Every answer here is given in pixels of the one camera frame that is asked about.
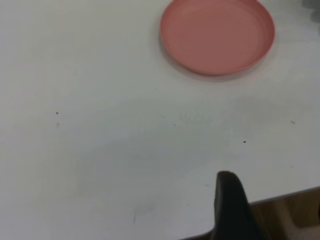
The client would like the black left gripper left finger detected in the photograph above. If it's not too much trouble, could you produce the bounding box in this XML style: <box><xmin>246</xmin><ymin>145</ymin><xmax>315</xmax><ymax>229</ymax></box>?
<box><xmin>212</xmin><ymin>171</ymin><xmax>272</xmax><ymax>240</ymax></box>

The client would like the pink plate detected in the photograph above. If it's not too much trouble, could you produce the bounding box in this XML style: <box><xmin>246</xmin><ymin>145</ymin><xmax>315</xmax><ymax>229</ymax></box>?
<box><xmin>159</xmin><ymin>0</ymin><xmax>276</xmax><ymax>77</ymax></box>

